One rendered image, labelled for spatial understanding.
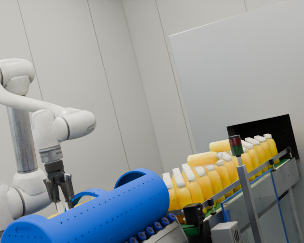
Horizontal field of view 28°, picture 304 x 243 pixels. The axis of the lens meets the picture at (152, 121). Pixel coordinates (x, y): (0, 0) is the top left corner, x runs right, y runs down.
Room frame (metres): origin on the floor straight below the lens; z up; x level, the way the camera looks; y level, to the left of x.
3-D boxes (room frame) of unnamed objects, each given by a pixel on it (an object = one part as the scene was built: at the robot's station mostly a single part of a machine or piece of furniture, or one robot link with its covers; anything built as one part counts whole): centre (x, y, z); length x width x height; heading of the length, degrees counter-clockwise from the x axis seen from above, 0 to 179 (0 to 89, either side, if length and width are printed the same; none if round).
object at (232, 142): (3.15, -0.40, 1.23); 0.06 x 0.06 x 0.04
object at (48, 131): (2.44, 0.42, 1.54); 0.13 x 0.11 x 0.16; 130
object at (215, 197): (3.66, -0.51, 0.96); 1.60 x 0.01 x 0.03; 150
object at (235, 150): (3.15, -0.40, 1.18); 0.06 x 0.06 x 0.05
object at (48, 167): (2.44, 0.43, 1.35); 0.08 x 0.07 x 0.09; 60
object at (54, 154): (2.44, 0.43, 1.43); 0.09 x 0.09 x 0.06
